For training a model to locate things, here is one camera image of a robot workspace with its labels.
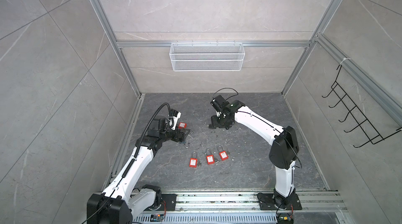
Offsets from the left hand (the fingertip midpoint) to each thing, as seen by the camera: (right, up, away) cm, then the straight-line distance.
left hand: (182, 125), depth 80 cm
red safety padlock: (+22, -17, +7) cm, 29 cm away
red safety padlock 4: (-3, -2, +20) cm, 21 cm away
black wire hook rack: (+76, -1, -22) cm, 79 cm away
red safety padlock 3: (+6, -20, +5) cm, 22 cm away
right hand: (+18, 0, +7) cm, 20 cm away
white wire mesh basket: (+13, +43, +20) cm, 49 cm away
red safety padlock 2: (+15, -19, +5) cm, 25 cm away
